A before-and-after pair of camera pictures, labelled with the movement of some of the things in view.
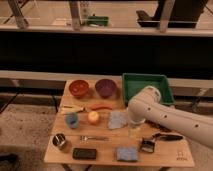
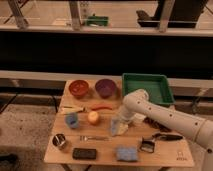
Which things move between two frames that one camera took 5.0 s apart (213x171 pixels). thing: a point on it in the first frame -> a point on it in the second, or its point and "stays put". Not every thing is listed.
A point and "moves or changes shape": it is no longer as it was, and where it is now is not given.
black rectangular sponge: x=84 y=153 stays put
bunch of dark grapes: x=156 y=125 stays put
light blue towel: x=117 y=119 moves or changes shape
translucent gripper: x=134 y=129 -> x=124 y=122
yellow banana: x=72 y=108 stays put
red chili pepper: x=102 y=106 stays put
